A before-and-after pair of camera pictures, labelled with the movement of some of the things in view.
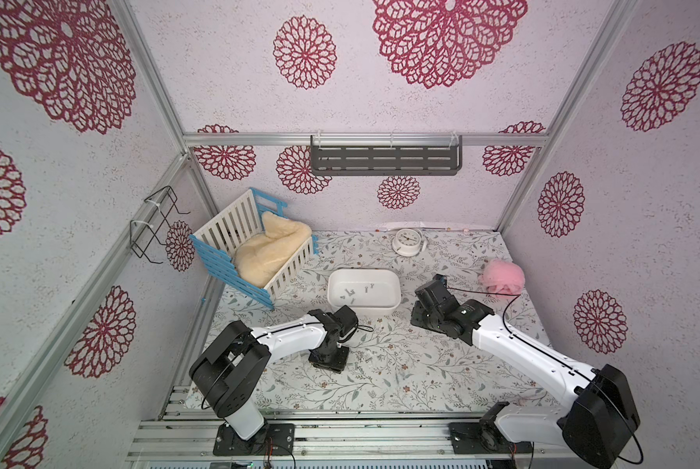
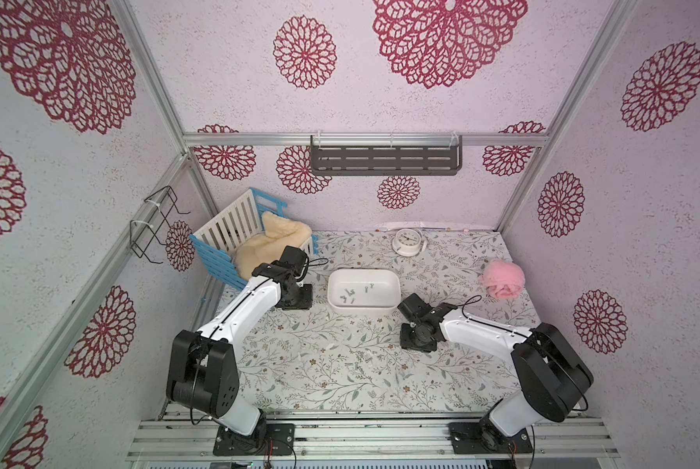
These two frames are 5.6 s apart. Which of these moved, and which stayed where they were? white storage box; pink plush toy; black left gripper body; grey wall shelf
Moved: black left gripper body
Stayed: grey wall shelf; pink plush toy; white storage box
